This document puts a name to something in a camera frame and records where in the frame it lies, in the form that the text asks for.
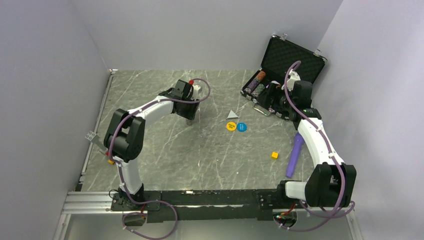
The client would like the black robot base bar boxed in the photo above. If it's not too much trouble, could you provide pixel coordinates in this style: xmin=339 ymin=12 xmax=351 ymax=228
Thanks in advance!
xmin=110 ymin=189 xmax=299 ymax=223

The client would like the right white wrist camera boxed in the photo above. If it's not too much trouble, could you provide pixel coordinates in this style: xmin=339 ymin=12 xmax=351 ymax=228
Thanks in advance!
xmin=286 ymin=69 xmax=301 ymax=92

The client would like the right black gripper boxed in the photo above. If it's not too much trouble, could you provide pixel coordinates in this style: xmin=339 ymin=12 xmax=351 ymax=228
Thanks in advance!
xmin=256 ymin=82 xmax=297 ymax=112

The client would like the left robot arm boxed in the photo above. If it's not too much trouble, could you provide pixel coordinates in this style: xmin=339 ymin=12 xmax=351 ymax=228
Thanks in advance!
xmin=103 ymin=79 xmax=203 ymax=210

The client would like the colourful wooden toy block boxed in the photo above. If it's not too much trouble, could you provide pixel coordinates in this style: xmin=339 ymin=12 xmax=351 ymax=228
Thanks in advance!
xmin=105 ymin=152 xmax=115 ymax=165

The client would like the white triangle dealer piece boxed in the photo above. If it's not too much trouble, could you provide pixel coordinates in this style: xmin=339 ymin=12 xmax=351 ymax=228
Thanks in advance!
xmin=226 ymin=110 xmax=240 ymax=120

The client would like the purple orange chip row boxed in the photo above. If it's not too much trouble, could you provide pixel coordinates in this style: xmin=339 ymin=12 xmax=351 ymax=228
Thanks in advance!
xmin=244 ymin=70 xmax=266 ymax=94

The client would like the purple cylinder tool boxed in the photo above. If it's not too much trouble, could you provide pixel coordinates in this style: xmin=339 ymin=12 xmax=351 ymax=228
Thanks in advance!
xmin=285 ymin=132 xmax=305 ymax=179

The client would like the grey lego brick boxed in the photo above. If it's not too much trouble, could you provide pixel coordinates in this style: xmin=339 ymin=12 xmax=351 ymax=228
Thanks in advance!
xmin=85 ymin=131 xmax=104 ymax=149

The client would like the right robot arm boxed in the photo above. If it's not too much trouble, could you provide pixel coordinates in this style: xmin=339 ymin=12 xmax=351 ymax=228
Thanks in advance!
xmin=262 ymin=80 xmax=357 ymax=209

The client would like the yellow round button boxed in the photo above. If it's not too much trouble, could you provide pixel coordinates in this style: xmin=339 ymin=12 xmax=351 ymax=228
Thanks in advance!
xmin=226 ymin=121 xmax=237 ymax=132

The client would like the blue round button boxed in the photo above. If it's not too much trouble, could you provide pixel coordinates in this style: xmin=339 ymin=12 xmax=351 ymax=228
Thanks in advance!
xmin=236 ymin=122 xmax=248 ymax=132

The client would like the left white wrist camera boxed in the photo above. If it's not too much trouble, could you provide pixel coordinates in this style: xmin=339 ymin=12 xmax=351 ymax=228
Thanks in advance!
xmin=188 ymin=79 xmax=202 ymax=101

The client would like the black aluminium poker case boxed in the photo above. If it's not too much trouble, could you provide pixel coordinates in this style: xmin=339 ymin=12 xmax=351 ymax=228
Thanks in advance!
xmin=240 ymin=34 xmax=328 ymax=120

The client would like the yellow cube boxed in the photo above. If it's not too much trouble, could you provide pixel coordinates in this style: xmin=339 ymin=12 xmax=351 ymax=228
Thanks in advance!
xmin=271 ymin=152 xmax=279 ymax=160

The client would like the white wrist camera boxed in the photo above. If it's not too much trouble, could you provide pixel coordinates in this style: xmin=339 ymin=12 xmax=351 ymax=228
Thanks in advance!
xmin=286 ymin=69 xmax=301 ymax=92
xmin=188 ymin=79 xmax=202 ymax=101

